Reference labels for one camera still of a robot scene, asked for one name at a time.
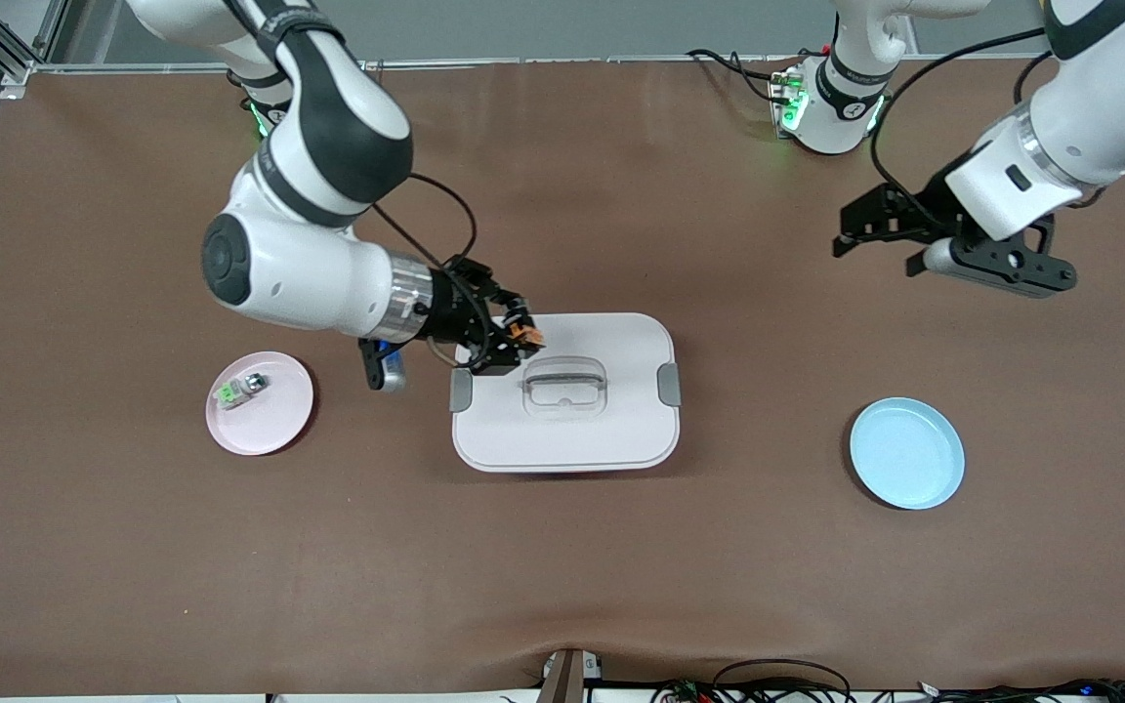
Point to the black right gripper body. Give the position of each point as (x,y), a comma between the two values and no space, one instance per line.
(452,306)

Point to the orange and black switch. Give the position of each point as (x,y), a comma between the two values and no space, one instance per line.
(526,335)

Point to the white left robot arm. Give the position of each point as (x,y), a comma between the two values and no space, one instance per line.
(1090,117)

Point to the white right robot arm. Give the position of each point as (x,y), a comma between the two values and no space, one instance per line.
(328,117)

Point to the white lidded storage box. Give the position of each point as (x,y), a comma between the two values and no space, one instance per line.
(562,439)

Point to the light blue round plate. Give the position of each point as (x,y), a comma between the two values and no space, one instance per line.
(904,454)

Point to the pink round plate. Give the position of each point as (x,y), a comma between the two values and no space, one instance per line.
(270,437)

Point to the green and white switch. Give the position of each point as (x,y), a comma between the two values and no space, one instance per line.
(230,392)

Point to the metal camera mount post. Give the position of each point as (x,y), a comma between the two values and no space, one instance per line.
(567,679)

